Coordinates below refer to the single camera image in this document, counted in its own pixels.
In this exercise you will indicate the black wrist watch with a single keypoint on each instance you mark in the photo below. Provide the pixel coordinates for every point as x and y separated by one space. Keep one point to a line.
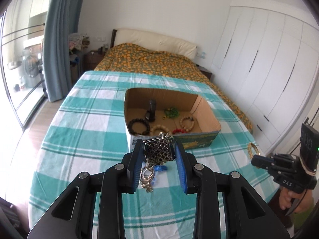
150 115

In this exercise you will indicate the pile of clothes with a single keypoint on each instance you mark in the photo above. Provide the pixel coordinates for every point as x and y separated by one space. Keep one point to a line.
78 41

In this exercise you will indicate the open cardboard box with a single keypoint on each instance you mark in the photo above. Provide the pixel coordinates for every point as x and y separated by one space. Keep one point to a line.
185 116

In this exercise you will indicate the teal blue curtain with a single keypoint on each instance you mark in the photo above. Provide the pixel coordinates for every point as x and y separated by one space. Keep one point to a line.
61 20

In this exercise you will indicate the cream padded headboard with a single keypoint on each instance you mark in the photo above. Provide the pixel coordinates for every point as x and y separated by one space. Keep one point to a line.
153 41

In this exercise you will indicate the blue crystal bead strand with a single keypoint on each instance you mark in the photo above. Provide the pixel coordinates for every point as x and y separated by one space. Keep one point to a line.
158 169

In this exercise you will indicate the grey washing machine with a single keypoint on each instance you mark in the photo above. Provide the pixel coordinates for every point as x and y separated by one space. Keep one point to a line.
32 59

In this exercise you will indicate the white built-in wardrobe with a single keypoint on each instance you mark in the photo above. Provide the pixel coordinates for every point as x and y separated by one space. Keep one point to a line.
266 62

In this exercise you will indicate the dark wooden right nightstand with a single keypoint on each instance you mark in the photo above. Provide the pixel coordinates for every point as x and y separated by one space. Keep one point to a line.
204 71

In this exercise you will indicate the teal plaid tablecloth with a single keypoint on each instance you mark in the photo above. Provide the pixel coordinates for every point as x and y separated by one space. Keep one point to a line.
88 134

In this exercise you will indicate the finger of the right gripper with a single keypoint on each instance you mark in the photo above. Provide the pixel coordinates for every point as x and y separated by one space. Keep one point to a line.
283 158
266 163

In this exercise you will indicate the person's right hand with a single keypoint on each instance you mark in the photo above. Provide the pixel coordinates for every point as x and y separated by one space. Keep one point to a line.
286 197

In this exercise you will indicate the dark wooden nightstand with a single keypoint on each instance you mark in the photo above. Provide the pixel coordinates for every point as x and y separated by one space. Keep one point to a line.
91 60
204 71

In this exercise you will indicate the orange floral bedspread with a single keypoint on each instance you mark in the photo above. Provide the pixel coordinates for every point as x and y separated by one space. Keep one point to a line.
133 58

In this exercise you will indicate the gold bangle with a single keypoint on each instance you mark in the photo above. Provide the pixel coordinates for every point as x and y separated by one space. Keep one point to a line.
252 150

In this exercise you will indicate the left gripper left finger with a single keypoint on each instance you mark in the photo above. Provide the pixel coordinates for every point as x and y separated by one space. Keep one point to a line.
72 214

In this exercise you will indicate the black framed glass sliding door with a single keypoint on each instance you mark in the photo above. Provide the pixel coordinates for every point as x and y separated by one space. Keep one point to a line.
24 102

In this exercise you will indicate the dark wooden left nightstand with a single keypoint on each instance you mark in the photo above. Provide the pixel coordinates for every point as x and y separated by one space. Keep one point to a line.
91 60

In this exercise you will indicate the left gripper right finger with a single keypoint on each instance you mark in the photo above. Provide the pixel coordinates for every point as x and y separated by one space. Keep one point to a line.
246 214

